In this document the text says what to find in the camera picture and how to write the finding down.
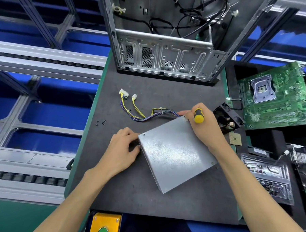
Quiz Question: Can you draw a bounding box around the person's right hand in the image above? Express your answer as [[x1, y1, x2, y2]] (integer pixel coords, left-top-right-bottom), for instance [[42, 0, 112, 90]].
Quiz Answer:
[[177, 102, 233, 160]]

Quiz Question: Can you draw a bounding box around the person's left hand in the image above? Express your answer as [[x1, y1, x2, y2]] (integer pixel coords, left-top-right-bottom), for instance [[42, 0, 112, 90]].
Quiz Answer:
[[87, 127, 144, 182]]

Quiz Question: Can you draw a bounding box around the yellow handled screwdriver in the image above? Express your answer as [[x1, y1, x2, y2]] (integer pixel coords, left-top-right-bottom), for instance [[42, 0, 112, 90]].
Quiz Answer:
[[193, 108, 206, 125]]

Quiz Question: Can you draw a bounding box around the grey power supply cover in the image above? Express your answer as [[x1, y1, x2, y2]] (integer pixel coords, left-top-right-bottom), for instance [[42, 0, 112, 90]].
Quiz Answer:
[[136, 114, 220, 195]]

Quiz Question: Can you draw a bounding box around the person's right forearm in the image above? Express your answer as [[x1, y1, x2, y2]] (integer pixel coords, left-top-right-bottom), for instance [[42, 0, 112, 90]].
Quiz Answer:
[[216, 140, 305, 232]]

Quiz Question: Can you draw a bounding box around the person's left forearm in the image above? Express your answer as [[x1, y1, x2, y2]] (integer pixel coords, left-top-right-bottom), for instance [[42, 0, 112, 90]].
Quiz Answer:
[[15, 168, 111, 232]]

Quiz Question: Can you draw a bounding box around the black cooling fan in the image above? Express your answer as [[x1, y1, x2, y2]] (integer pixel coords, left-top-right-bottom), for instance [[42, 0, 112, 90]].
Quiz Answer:
[[212, 97, 247, 135]]

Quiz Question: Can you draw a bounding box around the small square processor chip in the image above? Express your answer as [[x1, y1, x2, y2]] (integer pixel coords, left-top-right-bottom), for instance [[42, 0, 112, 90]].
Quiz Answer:
[[229, 131, 243, 146]]

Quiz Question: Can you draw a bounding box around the black foam work mat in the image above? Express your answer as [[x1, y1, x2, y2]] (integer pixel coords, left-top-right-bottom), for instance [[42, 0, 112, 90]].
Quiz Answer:
[[58, 46, 246, 232]]

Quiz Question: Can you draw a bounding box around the black foam parts tray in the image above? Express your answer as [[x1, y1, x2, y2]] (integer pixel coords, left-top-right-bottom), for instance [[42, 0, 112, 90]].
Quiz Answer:
[[224, 58, 306, 232]]

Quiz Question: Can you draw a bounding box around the yellow button box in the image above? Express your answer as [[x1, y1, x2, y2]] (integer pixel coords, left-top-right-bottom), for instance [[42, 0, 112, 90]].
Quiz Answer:
[[85, 211, 123, 232]]

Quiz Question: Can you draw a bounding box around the green motherboard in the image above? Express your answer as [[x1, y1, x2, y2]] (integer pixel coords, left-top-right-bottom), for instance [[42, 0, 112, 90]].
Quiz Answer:
[[238, 61, 306, 131]]

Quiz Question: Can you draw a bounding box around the clear plastic screw tray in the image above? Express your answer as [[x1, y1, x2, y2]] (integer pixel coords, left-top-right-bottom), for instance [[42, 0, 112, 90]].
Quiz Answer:
[[240, 149, 296, 209]]

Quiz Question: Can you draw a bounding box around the silver computer tower chassis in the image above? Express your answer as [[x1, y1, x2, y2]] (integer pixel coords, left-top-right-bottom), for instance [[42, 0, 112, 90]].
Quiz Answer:
[[98, 0, 295, 92]]

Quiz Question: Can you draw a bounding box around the silver heatsink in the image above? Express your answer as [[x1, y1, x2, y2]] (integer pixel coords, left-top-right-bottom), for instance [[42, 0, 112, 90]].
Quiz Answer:
[[287, 143, 306, 164]]

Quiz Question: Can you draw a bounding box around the aluminium conveyor frame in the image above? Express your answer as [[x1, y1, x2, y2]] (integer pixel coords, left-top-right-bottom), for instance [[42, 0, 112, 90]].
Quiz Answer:
[[0, 0, 306, 208]]

